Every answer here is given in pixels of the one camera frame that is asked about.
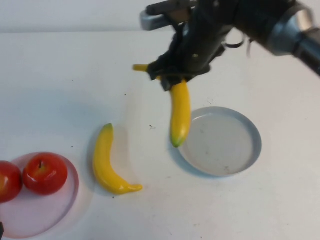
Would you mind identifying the pink round plate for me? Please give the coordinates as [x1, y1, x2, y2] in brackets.
[0, 151, 80, 240]

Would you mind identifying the grey round plate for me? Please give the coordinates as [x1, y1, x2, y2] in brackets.
[174, 106, 263, 179]

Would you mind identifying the red apple without stem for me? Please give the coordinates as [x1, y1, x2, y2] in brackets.
[0, 160, 23, 204]

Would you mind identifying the red apple with stem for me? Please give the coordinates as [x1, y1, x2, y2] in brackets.
[22, 152, 69, 196]

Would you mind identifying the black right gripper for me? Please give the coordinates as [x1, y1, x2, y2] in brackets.
[147, 22, 226, 93]

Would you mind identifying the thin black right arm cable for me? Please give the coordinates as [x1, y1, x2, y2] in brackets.
[223, 33, 254, 60]

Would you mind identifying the yellow banana green tip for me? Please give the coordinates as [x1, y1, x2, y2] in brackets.
[132, 64, 192, 149]
[92, 123, 144, 196]

